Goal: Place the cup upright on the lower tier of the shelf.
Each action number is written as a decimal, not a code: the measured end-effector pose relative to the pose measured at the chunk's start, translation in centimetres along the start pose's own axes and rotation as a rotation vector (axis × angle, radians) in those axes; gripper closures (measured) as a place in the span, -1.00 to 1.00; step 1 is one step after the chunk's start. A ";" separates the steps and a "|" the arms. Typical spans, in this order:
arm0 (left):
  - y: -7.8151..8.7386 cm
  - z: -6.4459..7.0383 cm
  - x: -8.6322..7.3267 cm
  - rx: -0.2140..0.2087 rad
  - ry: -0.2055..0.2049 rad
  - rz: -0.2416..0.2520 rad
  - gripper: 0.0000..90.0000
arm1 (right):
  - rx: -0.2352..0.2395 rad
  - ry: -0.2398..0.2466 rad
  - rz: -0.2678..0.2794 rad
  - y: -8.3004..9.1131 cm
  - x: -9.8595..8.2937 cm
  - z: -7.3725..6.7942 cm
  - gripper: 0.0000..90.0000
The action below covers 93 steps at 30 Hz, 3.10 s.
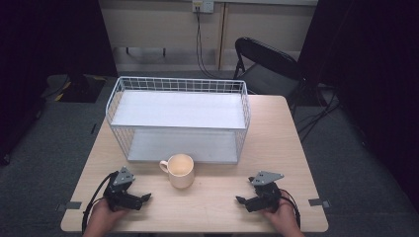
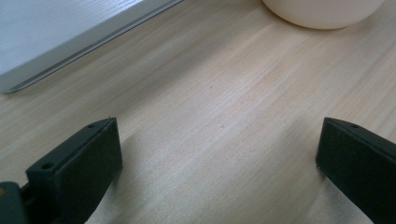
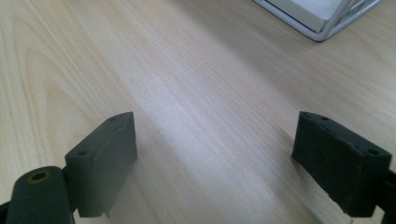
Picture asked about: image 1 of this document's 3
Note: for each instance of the cream ceramic cup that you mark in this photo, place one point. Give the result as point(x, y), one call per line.
point(180, 170)

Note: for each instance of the person's left hand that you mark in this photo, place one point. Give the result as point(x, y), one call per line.
point(107, 214)

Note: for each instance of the person's right hand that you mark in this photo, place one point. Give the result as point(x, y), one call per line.
point(281, 215)

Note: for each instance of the white wall socket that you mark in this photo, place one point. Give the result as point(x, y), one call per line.
point(203, 5)

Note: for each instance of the dark curtain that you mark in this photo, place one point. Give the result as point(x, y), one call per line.
point(372, 82)
point(49, 49)

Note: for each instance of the black stand base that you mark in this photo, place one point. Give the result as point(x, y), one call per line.
point(79, 87)

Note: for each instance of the grey tape strip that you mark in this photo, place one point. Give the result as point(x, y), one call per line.
point(69, 206)
point(318, 202)

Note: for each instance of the black folding chair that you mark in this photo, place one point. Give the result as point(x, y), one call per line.
point(267, 70)

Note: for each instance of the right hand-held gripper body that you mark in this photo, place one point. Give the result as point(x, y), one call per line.
point(266, 194)

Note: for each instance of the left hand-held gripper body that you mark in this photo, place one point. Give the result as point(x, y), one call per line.
point(122, 189)

